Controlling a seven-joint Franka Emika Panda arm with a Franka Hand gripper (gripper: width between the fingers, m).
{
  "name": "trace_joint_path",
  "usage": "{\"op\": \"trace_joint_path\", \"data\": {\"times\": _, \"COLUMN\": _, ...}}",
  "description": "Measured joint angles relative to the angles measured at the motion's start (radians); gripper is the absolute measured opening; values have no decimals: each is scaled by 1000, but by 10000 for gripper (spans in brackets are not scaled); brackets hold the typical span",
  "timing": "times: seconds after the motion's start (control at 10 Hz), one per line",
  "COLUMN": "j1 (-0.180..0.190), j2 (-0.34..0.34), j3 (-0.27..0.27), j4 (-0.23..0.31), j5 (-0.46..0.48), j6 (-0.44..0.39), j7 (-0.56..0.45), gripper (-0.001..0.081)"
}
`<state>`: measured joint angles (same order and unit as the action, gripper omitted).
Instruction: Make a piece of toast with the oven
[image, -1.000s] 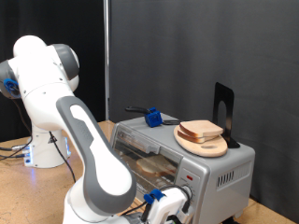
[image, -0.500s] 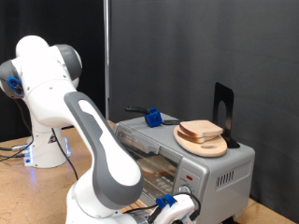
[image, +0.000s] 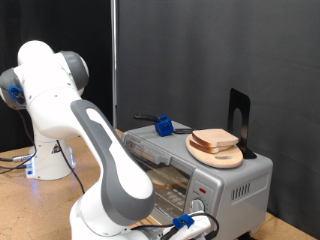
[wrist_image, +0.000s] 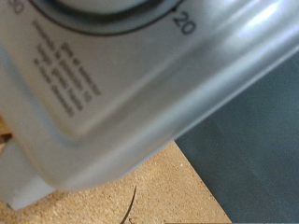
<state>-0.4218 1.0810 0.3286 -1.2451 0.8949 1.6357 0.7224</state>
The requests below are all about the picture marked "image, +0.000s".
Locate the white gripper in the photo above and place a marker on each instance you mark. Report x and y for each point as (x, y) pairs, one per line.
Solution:
(196, 231)

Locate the metal spatula with blue block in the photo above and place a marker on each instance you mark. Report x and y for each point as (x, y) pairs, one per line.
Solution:
(164, 126)

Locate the silver oven knob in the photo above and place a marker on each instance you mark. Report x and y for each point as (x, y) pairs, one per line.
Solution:
(198, 205)

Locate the silver toaster oven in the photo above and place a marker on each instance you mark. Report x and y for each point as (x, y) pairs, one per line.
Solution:
(246, 206)

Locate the round wooden cutting board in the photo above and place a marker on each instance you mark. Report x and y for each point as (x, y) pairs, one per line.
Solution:
(216, 159)

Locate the black metal bookend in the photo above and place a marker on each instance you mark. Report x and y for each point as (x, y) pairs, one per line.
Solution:
(245, 106)

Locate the vertical metal pole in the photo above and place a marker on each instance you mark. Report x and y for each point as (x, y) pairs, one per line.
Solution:
(114, 66)

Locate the black backdrop curtain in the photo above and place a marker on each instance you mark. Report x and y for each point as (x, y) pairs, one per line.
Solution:
(93, 33)

